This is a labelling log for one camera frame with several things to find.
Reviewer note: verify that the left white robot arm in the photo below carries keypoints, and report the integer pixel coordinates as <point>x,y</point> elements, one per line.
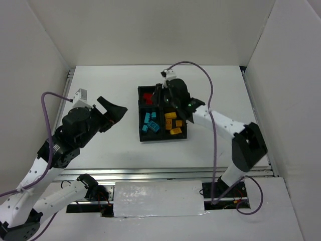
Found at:
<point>25,210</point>

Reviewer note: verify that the blue long lego brick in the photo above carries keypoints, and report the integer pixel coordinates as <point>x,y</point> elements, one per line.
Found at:
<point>147,118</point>

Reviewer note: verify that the cyan rounded lego piece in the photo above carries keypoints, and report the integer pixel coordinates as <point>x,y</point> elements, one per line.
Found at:
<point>153,126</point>

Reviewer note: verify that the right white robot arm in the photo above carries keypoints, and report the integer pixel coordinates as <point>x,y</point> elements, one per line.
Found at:
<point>247,142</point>

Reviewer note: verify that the red lego brick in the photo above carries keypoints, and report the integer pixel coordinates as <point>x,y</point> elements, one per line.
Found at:
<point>147,98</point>

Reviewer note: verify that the aluminium frame rail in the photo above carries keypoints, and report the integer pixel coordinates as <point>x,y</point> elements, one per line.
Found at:
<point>109,175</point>

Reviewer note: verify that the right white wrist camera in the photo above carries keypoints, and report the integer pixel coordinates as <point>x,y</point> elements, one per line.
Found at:
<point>168,75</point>

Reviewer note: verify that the black four-compartment sorting tray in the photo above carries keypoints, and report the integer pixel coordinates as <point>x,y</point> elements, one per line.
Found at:
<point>164,133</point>

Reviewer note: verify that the yellow rounded lego brick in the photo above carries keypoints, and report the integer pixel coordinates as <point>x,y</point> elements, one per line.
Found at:
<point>175,131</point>

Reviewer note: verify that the small yellow lego brick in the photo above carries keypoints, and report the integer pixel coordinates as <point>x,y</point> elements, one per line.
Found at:
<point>178,123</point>

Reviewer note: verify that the small cyan lego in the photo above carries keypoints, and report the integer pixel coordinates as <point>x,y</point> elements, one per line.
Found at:
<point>144,129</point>

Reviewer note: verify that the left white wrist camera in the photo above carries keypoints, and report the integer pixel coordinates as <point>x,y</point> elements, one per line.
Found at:
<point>80,98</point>

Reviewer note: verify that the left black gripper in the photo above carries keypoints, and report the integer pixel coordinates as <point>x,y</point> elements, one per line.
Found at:
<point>104,118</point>

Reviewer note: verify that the white foil-covered panel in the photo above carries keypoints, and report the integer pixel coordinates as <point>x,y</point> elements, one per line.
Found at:
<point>160,199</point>

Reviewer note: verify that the yellow long lego brick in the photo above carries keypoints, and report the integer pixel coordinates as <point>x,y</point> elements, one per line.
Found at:
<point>170,115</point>

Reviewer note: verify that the yellow butterfly lego piece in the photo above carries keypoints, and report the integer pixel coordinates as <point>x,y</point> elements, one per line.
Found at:
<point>168,123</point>

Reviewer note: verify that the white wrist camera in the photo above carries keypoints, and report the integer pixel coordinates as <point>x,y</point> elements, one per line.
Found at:
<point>168,75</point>
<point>80,98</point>

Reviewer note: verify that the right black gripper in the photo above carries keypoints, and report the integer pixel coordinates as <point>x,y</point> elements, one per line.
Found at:
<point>159,94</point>

